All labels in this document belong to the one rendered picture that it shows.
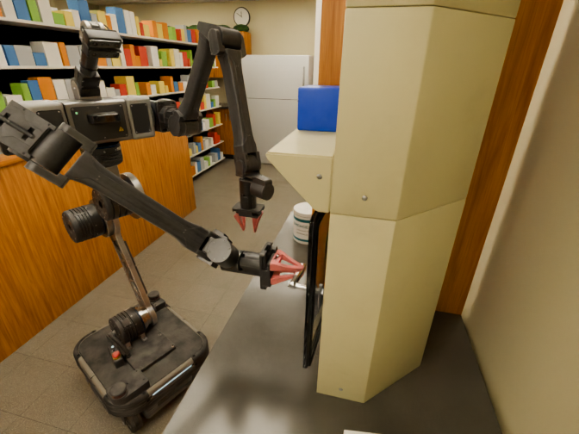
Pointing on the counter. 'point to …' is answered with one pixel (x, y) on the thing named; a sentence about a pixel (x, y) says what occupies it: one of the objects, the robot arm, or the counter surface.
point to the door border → (312, 291)
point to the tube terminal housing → (400, 182)
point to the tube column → (507, 9)
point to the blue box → (318, 108)
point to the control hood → (308, 164)
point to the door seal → (314, 292)
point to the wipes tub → (302, 212)
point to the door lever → (297, 280)
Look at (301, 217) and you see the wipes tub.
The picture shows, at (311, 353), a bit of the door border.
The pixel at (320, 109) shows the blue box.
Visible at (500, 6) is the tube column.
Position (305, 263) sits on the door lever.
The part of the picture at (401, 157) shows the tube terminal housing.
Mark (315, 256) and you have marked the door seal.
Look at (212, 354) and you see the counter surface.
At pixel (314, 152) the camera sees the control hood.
